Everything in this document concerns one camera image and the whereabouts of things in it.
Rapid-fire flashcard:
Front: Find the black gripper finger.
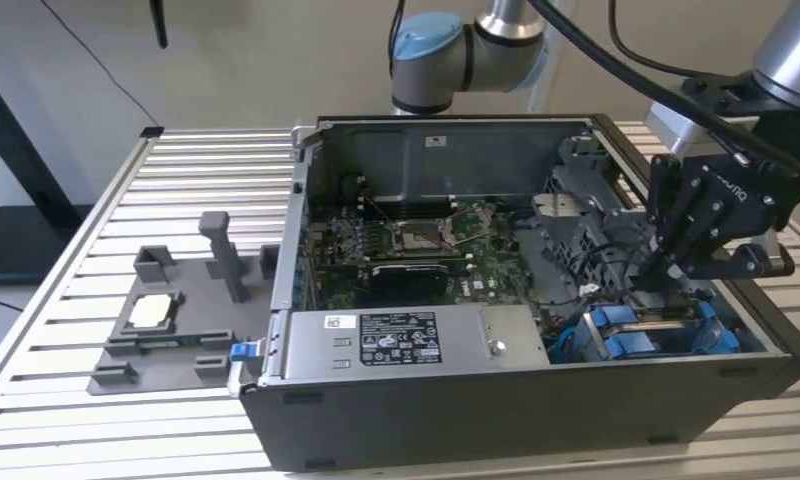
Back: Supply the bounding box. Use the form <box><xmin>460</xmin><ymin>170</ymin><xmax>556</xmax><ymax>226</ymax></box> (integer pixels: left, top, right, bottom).
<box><xmin>663</xmin><ymin>174</ymin><xmax>732</xmax><ymax>281</ymax></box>
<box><xmin>641</xmin><ymin>155</ymin><xmax>685</xmax><ymax>284</ymax></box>

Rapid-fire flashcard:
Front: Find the thin black disk wire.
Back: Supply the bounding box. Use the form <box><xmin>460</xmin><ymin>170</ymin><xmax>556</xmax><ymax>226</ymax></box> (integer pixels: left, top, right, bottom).
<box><xmin>589</xmin><ymin>242</ymin><xmax>665</xmax><ymax>296</ymax></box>

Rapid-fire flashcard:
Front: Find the metal disk bay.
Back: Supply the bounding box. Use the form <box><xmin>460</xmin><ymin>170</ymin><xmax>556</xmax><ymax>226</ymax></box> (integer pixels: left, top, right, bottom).
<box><xmin>582</xmin><ymin>294</ymin><xmax>741</xmax><ymax>364</ymax></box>

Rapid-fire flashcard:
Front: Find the black RAM slot bank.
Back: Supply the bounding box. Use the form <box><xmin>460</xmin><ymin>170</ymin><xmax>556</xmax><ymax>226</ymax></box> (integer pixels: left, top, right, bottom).
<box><xmin>356</xmin><ymin>195</ymin><xmax>460</xmax><ymax>219</ymax></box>

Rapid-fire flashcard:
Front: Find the grey drive cage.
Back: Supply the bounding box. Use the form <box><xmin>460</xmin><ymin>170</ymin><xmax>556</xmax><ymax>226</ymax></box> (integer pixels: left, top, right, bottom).
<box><xmin>529</xmin><ymin>134</ymin><xmax>655</xmax><ymax>306</ymax></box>

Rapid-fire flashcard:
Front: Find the green motherboard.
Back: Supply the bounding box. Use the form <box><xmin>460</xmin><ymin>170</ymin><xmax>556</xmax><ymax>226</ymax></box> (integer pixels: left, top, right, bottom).
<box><xmin>305</xmin><ymin>197</ymin><xmax>554</xmax><ymax>314</ymax></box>

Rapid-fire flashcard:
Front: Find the metal socket cover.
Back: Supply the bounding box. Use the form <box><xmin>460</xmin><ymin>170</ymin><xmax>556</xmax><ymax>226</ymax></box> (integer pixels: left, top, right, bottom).
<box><xmin>442</xmin><ymin>202</ymin><xmax>498</xmax><ymax>246</ymax></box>

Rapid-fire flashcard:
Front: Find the CPU socket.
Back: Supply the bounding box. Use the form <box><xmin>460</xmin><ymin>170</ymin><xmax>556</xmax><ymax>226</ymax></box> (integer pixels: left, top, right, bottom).
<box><xmin>385</xmin><ymin>217</ymin><xmax>458</xmax><ymax>254</ymax></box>

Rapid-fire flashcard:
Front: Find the silver power supply unit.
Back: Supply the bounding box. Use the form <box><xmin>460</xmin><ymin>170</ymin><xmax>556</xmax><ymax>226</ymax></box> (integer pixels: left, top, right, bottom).
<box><xmin>282</xmin><ymin>305</ymin><xmax>552</xmax><ymax>379</ymax></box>

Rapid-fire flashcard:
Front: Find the black open PC case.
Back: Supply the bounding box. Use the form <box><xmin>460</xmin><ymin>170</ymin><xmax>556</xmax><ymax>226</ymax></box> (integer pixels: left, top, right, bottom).
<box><xmin>236</xmin><ymin>112</ymin><xmax>800</xmax><ymax>474</ymax></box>

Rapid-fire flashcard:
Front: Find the silver CPU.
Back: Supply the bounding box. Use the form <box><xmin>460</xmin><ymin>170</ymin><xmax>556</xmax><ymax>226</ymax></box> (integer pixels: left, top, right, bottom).
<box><xmin>126</xmin><ymin>293</ymin><xmax>178</xmax><ymax>330</ymax></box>

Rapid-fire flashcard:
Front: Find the grey parts rack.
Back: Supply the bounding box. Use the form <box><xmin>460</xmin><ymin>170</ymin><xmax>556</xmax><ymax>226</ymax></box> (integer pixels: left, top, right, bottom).
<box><xmin>86</xmin><ymin>210</ymin><xmax>285</xmax><ymax>397</ymax></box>

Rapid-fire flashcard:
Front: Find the black hanging rod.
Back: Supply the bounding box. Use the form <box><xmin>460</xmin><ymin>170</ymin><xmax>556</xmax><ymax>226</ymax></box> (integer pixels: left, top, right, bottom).
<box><xmin>146</xmin><ymin>0</ymin><xmax>170</xmax><ymax>50</ymax></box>

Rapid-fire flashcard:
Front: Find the black monitor stand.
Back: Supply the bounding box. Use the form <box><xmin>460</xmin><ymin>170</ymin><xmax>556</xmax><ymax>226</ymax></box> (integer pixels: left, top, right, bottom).
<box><xmin>0</xmin><ymin>54</ymin><xmax>94</xmax><ymax>286</ymax></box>

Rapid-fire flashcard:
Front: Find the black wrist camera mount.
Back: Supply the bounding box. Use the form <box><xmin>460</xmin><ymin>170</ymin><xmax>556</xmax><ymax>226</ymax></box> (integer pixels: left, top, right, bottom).
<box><xmin>680</xmin><ymin>243</ymin><xmax>796</xmax><ymax>280</ymax></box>

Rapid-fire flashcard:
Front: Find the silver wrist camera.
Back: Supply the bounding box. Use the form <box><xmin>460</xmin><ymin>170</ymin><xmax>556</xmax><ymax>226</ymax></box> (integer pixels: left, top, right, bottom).
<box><xmin>644</xmin><ymin>102</ymin><xmax>760</xmax><ymax>157</ymax></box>

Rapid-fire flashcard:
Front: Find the black wire white connector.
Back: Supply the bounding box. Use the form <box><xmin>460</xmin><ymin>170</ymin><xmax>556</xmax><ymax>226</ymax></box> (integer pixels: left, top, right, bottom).
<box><xmin>538</xmin><ymin>282</ymin><xmax>601</xmax><ymax>331</ymax></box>

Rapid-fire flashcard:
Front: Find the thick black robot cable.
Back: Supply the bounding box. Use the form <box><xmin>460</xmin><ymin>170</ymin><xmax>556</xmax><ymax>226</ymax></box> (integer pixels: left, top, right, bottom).
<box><xmin>528</xmin><ymin>0</ymin><xmax>800</xmax><ymax>177</ymax></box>

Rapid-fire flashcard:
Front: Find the blue data wire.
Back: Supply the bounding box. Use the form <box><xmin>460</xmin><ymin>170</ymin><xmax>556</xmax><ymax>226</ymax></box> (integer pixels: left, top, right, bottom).
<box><xmin>549</xmin><ymin>319</ymin><xmax>578</xmax><ymax>364</ymax></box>

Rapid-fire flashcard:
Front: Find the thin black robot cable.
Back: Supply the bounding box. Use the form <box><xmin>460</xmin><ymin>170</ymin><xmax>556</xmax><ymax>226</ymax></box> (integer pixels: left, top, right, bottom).
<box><xmin>606</xmin><ymin>0</ymin><xmax>715</xmax><ymax>79</ymax></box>

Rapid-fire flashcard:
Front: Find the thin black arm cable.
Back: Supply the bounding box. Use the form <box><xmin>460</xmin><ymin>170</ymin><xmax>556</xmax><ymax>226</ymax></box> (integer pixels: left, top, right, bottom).
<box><xmin>385</xmin><ymin>0</ymin><xmax>406</xmax><ymax>57</ymax></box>

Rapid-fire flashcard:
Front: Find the thin black wall cable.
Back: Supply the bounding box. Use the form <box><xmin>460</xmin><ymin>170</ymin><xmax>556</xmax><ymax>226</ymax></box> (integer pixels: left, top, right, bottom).
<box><xmin>38</xmin><ymin>0</ymin><xmax>159</xmax><ymax>129</ymax></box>

